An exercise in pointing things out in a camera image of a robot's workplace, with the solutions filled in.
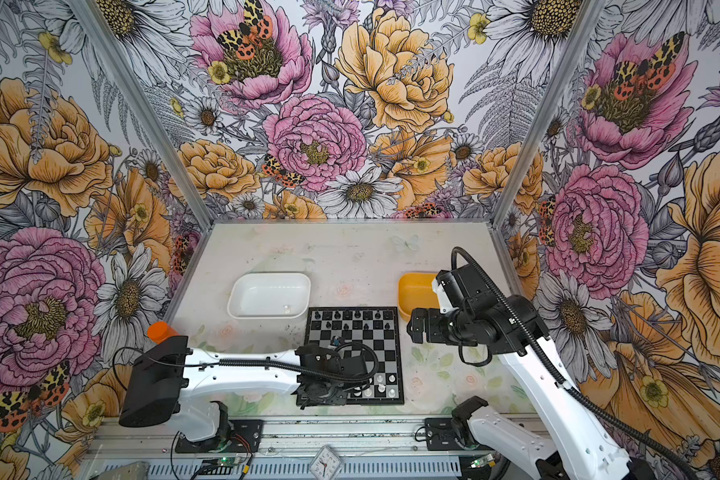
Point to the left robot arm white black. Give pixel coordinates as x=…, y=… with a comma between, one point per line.
x=177, y=385

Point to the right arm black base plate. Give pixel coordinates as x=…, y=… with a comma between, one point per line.
x=448, y=434

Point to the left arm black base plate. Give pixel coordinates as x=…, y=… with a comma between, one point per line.
x=239, y=436

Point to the white plastic bin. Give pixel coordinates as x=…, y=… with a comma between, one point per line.
x=269, y=295

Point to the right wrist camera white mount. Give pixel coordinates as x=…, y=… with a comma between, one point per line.
x=446, y=291

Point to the aluminium frame rail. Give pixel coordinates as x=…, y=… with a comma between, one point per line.
x=280, y=437

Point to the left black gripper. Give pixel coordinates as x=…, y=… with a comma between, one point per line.
x=338, y=397

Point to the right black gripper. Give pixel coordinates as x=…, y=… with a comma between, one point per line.
x=434, y=334

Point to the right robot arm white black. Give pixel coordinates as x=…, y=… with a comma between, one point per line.
x=579, y=446

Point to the black and white chessboard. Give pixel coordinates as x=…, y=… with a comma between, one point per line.
x=371, y=333

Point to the yellow plastic bin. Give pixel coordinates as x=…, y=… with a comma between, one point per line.
x=415, y=291

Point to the orange capped bottle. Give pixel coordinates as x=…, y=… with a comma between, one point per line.
x=160, y=331

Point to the small white analog clock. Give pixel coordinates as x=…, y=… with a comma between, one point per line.
x=326, y=465

